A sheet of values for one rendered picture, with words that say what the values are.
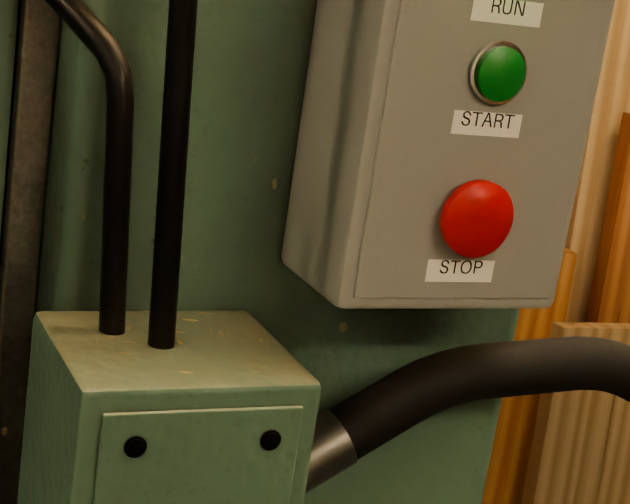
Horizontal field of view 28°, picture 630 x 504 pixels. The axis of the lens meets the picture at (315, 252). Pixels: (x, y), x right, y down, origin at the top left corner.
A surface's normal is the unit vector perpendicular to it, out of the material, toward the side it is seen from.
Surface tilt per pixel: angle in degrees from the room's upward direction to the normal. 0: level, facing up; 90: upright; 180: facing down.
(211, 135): 90
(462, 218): 89
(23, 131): 90
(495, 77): 91
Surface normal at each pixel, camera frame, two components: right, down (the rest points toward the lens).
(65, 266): -0.36, 0.20
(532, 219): 0.40, 0.30
